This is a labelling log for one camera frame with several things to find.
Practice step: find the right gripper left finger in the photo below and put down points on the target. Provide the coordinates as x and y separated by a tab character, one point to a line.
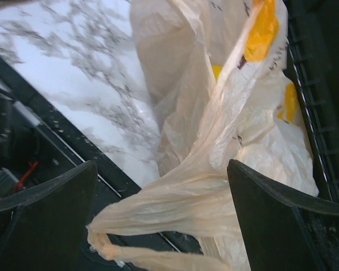
41	228

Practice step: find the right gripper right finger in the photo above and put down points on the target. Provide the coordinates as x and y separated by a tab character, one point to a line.
283	228

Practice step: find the translucent orange plastic bag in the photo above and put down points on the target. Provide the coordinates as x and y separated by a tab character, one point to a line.
216	78

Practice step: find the black plastic toolbox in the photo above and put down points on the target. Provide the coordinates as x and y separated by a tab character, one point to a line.
313	35

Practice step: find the black front mounting rail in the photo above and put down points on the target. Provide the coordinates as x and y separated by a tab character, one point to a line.
38	144

